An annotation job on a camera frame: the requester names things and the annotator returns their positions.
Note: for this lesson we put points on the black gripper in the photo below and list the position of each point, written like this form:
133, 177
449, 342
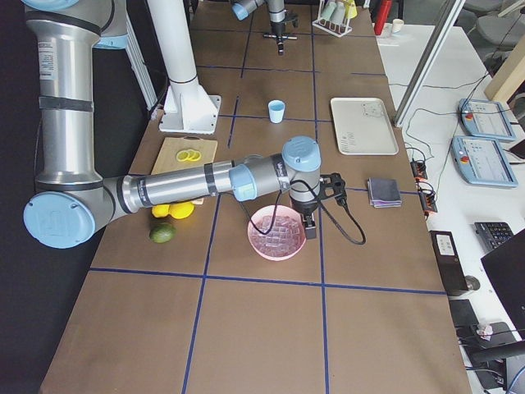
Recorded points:
279, 29
303, 208

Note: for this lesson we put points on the light blue cup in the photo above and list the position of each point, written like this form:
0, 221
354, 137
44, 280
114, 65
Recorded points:
276, 111

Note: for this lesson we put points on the pile of clear ice cubes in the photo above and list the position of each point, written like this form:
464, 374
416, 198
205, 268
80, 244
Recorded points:
276, 237

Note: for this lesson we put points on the metal cup rack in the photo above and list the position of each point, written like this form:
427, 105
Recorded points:
334, 17

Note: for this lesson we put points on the pink bowl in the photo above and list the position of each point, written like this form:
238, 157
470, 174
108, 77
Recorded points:
275, 210

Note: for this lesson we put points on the grey folded cloth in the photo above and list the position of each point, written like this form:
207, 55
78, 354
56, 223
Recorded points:
383, 193

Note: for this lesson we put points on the cream bear tray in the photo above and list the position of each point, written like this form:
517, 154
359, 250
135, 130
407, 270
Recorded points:
363, 127

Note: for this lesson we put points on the red cylinder object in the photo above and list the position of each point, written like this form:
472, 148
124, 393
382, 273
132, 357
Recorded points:
382, 15

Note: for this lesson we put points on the power strip orange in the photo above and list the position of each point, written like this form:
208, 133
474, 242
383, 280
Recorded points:
426, 191

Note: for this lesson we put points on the yellow lemon upper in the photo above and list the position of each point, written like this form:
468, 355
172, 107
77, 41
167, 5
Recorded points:
181, 210

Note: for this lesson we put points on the yellow lemon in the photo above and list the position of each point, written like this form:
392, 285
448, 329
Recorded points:
161, 210
181, 210

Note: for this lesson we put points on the lemon slices stack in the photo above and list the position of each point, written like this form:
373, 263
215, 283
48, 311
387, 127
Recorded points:
188, 155

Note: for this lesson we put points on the green avocado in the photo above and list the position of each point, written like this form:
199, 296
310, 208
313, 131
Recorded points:
162, 233

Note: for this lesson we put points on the yellow lemon lower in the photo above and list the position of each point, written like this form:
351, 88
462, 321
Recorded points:
161, 210

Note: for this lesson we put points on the black box device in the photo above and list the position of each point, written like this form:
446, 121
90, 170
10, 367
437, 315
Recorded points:
447, 259

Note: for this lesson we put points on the wooden cutting board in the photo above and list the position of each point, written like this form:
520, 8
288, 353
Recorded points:
177, 173

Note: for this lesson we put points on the black computer mouse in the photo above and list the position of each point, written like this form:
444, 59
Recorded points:
472, 282

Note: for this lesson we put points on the teach pendant near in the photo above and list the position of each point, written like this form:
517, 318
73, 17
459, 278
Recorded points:
481, 161

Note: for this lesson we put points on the teach pendant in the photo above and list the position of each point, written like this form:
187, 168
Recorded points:
486, 118
481, 161

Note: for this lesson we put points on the black keyboard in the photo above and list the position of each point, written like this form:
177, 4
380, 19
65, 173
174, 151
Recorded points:
493, 234

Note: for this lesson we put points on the teach pendant far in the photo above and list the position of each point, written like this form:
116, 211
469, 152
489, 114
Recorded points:
486, 118

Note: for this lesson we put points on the black laptop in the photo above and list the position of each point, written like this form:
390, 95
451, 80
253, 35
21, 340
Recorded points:
504, 266

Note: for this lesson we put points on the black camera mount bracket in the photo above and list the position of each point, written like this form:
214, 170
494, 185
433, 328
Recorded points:
333, 186

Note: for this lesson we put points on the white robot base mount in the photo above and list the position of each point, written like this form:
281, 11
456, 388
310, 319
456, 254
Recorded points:
188, 107

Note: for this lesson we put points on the aluminium frame post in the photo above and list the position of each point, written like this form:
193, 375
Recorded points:
445, 22

